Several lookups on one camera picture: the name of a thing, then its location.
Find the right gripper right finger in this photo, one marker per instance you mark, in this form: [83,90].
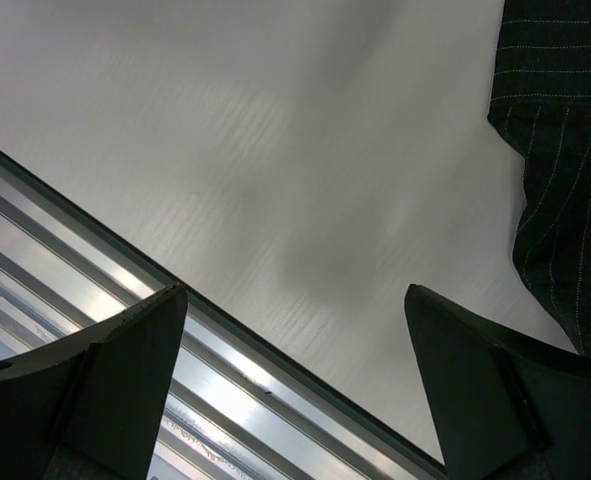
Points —
[504,405]

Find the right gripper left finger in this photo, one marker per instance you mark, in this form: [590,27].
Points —
[89,405]

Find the dark striped shirt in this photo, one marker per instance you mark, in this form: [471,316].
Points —
[541,106]

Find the aluminium rail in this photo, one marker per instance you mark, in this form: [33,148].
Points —
[236,408]

